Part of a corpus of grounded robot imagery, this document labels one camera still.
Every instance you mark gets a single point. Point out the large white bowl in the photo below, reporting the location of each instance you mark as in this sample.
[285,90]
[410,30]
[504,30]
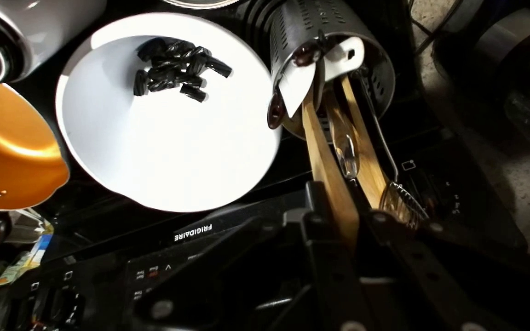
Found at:
[167,147]

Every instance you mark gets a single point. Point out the black electric stove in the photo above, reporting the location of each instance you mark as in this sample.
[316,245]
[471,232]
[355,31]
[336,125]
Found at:
[174,258]

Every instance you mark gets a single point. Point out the small metal utensil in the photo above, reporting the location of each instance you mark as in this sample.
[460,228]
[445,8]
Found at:
[347,157]

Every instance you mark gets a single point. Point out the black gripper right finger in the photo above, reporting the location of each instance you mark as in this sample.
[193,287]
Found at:
[414,276]

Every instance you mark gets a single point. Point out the white spatula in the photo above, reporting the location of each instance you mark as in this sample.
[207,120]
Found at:
[296,83]

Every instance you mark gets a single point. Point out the black silver countertop appliance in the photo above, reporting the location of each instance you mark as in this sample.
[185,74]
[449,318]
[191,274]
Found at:
[511,37]

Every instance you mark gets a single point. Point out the perforated steel utensil holder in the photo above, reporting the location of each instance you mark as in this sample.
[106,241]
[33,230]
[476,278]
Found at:
[296,24]

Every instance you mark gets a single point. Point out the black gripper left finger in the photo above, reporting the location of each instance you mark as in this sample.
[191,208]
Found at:
[327,276]

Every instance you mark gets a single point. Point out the black pieces in bowl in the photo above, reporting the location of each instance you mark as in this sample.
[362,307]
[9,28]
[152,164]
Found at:
[174,66]

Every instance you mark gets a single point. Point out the wooden spoon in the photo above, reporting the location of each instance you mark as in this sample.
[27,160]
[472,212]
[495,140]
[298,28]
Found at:
[331,177]

